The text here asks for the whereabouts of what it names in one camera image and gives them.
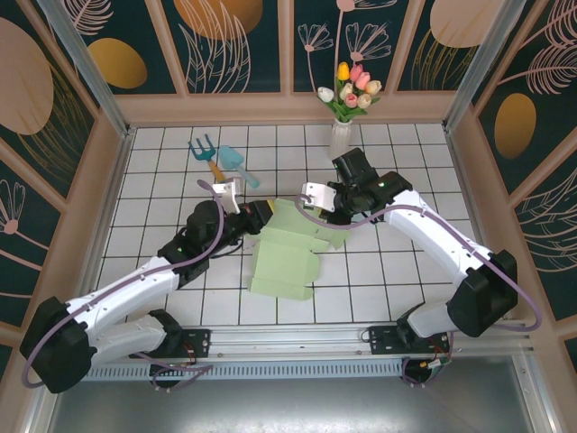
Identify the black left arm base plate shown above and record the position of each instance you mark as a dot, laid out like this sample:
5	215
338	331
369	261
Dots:
198	343

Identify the aluminium frame post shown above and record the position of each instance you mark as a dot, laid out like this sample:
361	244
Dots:
483	58
71	40

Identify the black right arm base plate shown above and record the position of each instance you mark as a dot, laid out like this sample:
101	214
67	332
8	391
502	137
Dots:
383	338

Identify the aluminium mounting rail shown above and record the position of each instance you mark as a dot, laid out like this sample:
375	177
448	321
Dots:
288	343

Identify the white ribbed vase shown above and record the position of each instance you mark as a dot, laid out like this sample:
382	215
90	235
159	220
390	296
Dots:
338	137

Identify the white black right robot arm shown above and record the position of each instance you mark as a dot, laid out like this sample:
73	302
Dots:
433	234

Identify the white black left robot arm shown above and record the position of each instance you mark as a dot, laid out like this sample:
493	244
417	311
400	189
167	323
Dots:
135	279

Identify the light green paper box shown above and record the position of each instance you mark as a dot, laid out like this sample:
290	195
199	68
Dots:
279	266

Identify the blue toy garden fork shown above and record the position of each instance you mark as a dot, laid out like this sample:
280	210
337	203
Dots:
207	158

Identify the artificial tulip bouquet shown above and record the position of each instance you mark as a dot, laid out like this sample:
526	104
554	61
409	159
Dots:
354	92

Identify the light blue toy trowel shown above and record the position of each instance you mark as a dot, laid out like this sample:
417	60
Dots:
230	158

